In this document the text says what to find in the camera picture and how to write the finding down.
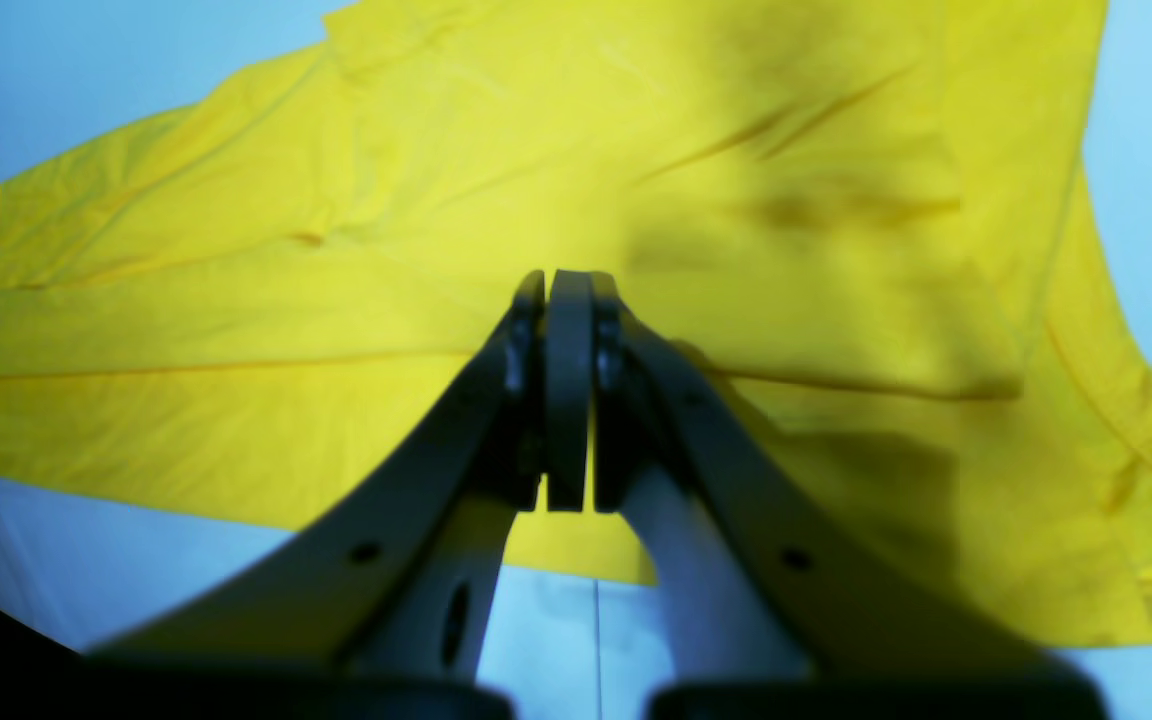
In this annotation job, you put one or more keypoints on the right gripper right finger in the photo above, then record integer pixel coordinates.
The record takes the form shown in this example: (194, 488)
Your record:
(764, 592)

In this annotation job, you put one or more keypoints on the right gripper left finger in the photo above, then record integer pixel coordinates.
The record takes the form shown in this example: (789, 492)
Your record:
(397, 579)

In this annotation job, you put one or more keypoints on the orange yellow T-shirt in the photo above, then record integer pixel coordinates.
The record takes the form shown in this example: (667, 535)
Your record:
(868, 219)

